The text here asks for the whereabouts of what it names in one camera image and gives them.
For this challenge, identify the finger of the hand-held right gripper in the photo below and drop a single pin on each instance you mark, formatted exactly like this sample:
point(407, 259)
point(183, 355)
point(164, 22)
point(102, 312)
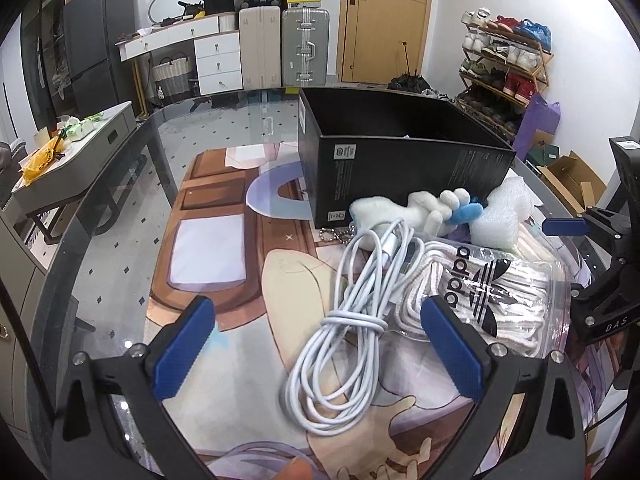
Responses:
point(562, 226)
point(600, 285)

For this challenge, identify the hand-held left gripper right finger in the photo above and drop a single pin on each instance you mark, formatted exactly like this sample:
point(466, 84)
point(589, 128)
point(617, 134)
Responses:
point(452, 350)

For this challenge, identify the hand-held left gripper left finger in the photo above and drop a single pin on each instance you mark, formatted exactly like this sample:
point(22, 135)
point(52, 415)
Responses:
point(182, 345)

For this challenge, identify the white foam wrap piece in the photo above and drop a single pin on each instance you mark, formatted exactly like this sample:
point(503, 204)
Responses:
point(500, 215)

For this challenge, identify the clear bag of white shoelaces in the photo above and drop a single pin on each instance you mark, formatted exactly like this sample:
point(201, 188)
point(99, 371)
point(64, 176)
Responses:
point(510, 285)

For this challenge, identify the black cardboard box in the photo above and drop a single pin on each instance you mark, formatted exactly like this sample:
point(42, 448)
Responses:
point(400, 180)

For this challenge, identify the person's left hand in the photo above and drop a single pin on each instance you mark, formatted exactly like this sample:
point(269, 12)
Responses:
point(296, 470)

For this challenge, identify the open cardboard box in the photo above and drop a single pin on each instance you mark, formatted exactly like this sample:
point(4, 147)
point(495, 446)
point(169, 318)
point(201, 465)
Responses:
point(575, 180)

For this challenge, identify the dark green box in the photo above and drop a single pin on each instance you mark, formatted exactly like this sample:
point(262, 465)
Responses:
point(545, 154)

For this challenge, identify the purple bag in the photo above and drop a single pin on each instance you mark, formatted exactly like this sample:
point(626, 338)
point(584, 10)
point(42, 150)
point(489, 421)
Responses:
point(537, 120)

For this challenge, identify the printed desk mat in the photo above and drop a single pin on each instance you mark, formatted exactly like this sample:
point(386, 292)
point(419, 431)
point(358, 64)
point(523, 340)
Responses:
point(300, 280)

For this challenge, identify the wooden shoe rack with shoes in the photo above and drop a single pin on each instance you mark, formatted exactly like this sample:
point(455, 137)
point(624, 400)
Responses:
point(500, 60)

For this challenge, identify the black umbrella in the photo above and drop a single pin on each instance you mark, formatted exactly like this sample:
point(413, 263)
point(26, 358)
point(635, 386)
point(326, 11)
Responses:
point(407, 82)

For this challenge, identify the grey coffee table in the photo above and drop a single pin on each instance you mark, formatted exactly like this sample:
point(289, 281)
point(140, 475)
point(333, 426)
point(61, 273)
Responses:
point(100, 135)

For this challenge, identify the yellow plastic bag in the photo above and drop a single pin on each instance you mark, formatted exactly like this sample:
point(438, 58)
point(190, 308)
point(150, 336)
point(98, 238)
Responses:
point(37, 162)

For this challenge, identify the pale green packets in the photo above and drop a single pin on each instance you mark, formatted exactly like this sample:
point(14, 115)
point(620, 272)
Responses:
point(80, 127)

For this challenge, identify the woven basket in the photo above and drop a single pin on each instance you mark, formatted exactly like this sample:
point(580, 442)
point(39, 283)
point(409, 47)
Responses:
point(172, 80)

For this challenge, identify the wooden door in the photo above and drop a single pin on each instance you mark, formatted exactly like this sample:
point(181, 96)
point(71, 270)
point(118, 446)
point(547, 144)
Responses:
point(385, 25)

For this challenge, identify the white desk with drawers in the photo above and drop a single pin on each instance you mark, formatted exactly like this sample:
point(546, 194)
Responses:
point(217, 60)

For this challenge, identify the beige suitcase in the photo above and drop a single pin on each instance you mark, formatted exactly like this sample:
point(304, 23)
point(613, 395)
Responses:
point(260, 50)

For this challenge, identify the silver suitcase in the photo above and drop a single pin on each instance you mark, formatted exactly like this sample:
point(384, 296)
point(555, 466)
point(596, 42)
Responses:
point(305, 45)

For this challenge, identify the dark grey fridge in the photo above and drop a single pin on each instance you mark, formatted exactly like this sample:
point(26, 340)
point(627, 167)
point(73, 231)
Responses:
point(95, 35)

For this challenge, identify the dark glass cabinet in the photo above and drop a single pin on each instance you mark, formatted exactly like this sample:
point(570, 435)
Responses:
point(42, 35)

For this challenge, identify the black bag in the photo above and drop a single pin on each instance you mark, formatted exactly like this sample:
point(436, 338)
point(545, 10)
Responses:
point(218, 4)

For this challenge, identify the oval mirror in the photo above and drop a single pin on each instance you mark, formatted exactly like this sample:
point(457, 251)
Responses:
point(175, 0)

